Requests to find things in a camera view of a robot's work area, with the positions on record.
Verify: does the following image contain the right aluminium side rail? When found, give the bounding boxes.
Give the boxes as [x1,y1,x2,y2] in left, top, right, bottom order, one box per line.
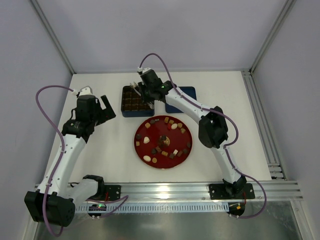
[241,70,287,181]

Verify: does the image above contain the purple cable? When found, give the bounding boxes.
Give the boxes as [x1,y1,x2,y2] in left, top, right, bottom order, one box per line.
[138,52,268,220]
[35,84,130,237]

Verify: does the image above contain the metal tongs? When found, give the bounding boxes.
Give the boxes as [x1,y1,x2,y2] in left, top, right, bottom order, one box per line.
[129,82,145,104]

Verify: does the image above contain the white oval chocolate bottom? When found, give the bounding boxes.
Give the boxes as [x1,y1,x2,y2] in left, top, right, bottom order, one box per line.
[143,155,151,162]

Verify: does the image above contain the mounting plate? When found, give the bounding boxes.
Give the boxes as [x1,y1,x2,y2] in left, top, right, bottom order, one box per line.
[103,184,122,202]
[208,183,256,200]

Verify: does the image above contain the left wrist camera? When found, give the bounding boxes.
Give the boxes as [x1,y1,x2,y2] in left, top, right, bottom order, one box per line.
[71,86,93,98]

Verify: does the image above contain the white heart chocolate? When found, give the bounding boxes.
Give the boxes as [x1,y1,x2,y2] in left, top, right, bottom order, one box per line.
[143,136,150,144]

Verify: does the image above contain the blue chocolate box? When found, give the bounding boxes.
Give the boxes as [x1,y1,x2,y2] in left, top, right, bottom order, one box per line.
[120,85,155,118]

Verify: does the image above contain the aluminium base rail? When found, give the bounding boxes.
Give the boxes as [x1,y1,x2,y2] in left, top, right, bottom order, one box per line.
[34,181,305,215]

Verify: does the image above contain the blue box lid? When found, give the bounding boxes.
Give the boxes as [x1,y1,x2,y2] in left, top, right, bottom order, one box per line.
[165,87,201,116]

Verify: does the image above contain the right mounting plate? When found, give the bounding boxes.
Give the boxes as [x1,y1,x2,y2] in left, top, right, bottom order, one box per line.
[208,183,256,200]

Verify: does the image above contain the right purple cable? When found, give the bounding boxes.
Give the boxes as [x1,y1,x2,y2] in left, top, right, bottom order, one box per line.
[138,52,268,220]

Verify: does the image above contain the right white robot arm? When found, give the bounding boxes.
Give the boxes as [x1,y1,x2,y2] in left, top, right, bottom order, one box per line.
[137,67,247,197]

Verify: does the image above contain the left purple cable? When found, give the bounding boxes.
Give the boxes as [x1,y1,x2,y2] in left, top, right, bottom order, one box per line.
[35,84,130,237]

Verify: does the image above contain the round red plate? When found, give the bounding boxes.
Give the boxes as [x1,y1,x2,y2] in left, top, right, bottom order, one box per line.
[133,115,193,170]

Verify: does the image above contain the white oval chocolate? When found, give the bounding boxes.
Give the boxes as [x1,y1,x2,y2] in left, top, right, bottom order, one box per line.
[171,123,178,130]
[143,155,151,162]

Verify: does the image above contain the left mounting plate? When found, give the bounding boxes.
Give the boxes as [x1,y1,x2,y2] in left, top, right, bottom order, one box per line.
[103,184,122,202]

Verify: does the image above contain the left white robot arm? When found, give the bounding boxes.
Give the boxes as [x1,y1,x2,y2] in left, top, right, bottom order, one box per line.
[24,94,116,227]

